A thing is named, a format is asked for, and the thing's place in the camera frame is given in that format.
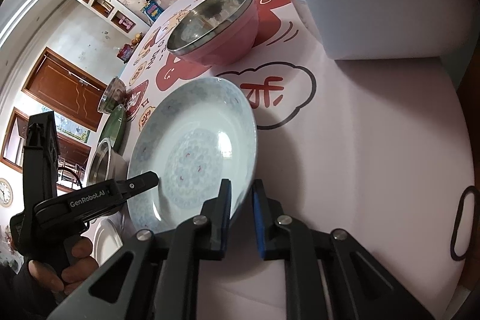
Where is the white paper plate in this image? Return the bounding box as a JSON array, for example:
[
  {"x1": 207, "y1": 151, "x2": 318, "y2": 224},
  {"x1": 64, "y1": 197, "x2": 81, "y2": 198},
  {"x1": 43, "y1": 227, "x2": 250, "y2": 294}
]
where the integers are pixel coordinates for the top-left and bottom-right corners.
[{"x1": 92, "y1": 213, "x2": 126, "y2": 266}]

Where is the blue patterned porcelain plate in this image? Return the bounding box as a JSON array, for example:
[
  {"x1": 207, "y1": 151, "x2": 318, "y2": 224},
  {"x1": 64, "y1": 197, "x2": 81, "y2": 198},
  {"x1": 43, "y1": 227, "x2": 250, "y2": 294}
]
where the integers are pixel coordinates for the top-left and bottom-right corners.
[{"x1": 128, "y1": 77, "x2": 258, "y2": 233}]

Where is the left hand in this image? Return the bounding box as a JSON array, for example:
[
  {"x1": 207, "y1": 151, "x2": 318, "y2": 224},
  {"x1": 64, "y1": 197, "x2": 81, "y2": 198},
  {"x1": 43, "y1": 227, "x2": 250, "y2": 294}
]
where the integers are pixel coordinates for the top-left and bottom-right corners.
[{"x1": 28, "y1": 235, "x2": 99, "y2": 297}]

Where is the large steel bowl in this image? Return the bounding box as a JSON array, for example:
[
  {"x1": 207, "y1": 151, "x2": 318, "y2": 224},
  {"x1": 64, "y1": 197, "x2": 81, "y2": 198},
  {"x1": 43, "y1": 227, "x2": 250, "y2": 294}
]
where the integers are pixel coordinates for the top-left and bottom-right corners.
[{"x1": 87, "y1": 138, "x2": 128, "y2": 186}]

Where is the green plate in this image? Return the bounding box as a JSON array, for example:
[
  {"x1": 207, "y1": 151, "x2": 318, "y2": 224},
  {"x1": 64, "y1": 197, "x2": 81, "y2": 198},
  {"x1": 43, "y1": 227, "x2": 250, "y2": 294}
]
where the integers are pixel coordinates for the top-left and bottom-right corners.
[{"x1": 98, "y1": 105, "x2": 126, "y2": 152}]

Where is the small steel bowl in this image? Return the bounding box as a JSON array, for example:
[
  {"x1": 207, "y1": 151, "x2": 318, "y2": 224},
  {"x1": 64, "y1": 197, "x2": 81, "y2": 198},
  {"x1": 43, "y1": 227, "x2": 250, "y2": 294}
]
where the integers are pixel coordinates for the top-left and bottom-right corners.
[{"x1": 97, "y1": 76, "x2": 126, "y2": 114}]

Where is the brown wooden door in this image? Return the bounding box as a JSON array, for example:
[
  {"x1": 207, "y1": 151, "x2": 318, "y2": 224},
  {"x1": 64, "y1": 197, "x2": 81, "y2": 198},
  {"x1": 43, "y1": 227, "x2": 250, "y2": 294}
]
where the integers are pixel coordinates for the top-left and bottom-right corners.
[{"x1": 22, "y1": 47, "x2": 107, "y2": 132}]

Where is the pink printed tablecloth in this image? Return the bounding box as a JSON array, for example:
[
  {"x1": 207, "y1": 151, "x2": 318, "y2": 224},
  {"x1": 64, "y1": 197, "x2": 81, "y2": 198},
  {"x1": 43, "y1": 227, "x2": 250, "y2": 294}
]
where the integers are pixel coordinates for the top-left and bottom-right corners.
[{"x1": 120, "y1": 0, "x2": 473, "y2": 319}]

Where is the blue snack box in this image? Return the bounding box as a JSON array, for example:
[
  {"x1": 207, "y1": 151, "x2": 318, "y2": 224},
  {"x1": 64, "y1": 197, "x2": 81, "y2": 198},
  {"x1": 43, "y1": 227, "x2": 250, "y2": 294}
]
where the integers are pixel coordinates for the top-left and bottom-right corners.
[{"x1": 142, "y1": 0, "x2": 164, "y2": 22}]

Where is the pink steel-lined bowl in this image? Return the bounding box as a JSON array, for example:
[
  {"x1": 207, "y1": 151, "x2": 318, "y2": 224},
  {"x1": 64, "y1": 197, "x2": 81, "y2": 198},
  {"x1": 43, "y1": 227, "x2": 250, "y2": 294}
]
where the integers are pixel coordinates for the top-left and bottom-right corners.
[{"x1": 167, "y1": 0, "x2": 260, "y2": 66}]

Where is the wall clock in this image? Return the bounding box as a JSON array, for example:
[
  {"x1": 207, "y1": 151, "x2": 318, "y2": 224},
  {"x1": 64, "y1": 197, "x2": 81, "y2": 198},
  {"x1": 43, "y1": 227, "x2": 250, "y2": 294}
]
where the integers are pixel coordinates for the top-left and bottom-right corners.
[{"x1": 0, "y1": 178, "x2": 13, "y2": 208}]

